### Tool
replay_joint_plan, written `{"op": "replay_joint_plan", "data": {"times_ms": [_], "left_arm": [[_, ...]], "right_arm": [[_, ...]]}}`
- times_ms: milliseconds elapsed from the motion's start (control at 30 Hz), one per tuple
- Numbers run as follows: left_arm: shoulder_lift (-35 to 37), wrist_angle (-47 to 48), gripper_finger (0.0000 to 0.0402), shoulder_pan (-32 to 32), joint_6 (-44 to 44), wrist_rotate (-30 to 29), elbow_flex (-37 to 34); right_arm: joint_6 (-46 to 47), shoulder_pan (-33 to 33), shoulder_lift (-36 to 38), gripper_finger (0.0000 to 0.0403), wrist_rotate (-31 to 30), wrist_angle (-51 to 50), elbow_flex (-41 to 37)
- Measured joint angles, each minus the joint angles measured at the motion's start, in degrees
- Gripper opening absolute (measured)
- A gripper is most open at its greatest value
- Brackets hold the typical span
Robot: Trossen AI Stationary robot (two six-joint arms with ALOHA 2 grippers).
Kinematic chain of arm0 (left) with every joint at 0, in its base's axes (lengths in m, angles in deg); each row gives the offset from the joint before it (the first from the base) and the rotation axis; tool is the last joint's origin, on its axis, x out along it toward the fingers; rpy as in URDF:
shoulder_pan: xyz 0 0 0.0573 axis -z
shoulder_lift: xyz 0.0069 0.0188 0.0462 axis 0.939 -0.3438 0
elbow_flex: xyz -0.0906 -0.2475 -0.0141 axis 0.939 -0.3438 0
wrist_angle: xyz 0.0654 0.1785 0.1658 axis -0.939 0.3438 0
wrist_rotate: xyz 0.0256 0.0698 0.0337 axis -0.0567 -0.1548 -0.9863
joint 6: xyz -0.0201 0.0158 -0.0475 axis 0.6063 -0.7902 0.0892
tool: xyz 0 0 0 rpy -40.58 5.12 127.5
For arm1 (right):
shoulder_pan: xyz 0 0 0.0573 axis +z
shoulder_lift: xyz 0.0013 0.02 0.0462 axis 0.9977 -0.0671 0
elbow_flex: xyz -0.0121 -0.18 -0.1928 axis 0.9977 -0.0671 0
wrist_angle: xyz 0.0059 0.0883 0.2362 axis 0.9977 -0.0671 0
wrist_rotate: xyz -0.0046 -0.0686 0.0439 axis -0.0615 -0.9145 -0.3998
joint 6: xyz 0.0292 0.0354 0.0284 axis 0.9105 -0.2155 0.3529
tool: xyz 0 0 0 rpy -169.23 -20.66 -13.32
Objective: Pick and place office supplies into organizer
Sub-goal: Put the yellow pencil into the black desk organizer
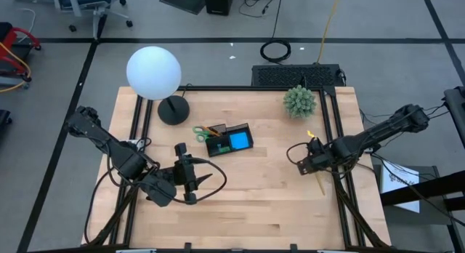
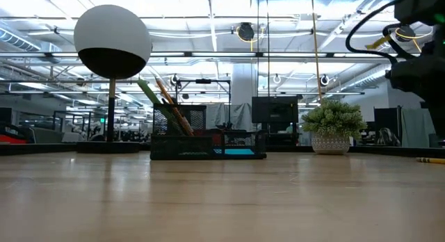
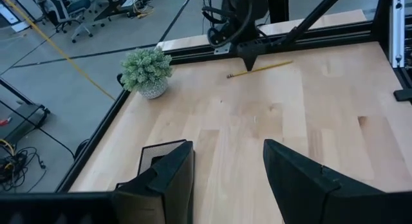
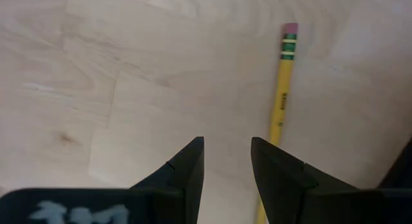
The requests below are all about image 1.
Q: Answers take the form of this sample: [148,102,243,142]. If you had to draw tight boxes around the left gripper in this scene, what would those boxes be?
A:
[173,142,214,194]

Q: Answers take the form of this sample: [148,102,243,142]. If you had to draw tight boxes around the yellow pencil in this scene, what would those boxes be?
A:
[315,172,327,196]

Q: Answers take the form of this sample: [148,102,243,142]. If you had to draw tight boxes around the green handled scissors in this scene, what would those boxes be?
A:
[192,125,214,143]

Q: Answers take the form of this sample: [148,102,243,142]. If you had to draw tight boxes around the black mesh desk organizer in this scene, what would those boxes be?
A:
[203,122,254,158]

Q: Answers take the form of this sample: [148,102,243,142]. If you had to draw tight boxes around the blue sticky note pad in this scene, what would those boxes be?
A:
[229,132,251,150]

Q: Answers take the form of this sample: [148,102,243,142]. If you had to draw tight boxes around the green plant in white pot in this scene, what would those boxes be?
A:
[283,84,318,119]

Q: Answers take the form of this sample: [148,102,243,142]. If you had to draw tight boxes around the black perforated computer case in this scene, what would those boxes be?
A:
[251,63,347,88]

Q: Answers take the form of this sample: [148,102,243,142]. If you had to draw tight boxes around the white printed paper sheet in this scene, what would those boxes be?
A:
[380,161,421,214]

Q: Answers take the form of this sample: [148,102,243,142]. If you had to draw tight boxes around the white globe table lamp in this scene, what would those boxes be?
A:
[126,45,191,126]

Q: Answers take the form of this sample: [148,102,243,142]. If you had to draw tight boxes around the black metal stand beam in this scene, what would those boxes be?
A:
[379,170,465,212]

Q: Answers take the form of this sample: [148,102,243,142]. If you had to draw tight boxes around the black tower box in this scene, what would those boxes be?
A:
[203,0,236,17]

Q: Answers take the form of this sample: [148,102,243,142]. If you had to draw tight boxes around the dark floor mat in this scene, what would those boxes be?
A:
[159,0,207,15]

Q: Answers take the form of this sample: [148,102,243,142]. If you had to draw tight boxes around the black floor equipment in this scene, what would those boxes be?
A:
[0,109,13,137]

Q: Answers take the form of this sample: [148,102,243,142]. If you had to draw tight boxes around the red and black cart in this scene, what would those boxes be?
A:
[0,21,43,94]

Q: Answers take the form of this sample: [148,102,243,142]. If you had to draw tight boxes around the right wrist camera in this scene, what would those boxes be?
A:
[296,161,314,176]

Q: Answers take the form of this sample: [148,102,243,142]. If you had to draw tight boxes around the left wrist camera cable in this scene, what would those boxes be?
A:
[197,158,228,205]

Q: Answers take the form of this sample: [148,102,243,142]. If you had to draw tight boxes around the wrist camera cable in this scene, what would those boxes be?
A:
[197,158,228,205]
[286,142,310,168]

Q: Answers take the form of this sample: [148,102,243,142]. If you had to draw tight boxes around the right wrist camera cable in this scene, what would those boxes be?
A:
[286,142,310,168]

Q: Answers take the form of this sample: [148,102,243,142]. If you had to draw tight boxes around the black coiled cable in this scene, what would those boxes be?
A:
[259,0,292,64]

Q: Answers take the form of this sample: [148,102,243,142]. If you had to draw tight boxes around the yellow hanging cable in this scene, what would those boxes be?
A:
[317,0,343,65]

